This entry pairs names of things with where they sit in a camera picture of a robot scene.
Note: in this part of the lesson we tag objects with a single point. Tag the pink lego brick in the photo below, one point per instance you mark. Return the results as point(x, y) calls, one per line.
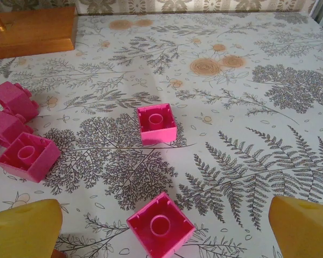
point(157, 137)
point(142, 233)
point(43, 166)
point(2, 123)
point(16, 99)

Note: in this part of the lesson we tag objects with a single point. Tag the floral tablecloth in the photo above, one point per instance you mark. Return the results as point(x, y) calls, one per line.
point(231, 121)

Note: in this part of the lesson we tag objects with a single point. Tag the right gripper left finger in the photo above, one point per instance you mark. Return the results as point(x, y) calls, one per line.
point(24, 231)

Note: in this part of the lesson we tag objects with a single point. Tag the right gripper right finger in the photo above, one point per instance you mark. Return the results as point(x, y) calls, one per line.
point(304, 233)

